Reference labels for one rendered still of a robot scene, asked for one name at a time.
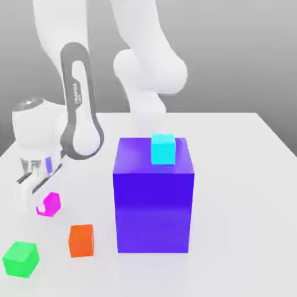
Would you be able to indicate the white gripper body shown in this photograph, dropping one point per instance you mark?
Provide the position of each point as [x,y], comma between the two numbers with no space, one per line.
[34,185]

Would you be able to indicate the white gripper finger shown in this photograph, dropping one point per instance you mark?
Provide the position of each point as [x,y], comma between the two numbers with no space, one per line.
[41,209]

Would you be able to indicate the small magenta cube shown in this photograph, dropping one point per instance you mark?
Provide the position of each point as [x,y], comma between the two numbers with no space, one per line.
[52,204]

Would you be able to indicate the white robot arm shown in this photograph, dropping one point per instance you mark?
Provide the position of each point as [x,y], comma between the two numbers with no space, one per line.
[148,69]

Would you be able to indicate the small orange cube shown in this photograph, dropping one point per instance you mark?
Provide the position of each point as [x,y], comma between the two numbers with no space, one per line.
[81,241]

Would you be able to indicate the small green cube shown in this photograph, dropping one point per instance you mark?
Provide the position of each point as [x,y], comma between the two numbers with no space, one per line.
[20,259]

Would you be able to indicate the small cyan cube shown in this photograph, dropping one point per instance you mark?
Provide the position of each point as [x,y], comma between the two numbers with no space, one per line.
[163,149]

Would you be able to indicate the large blue box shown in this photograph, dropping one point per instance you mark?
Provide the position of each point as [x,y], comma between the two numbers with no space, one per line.
[153,208]

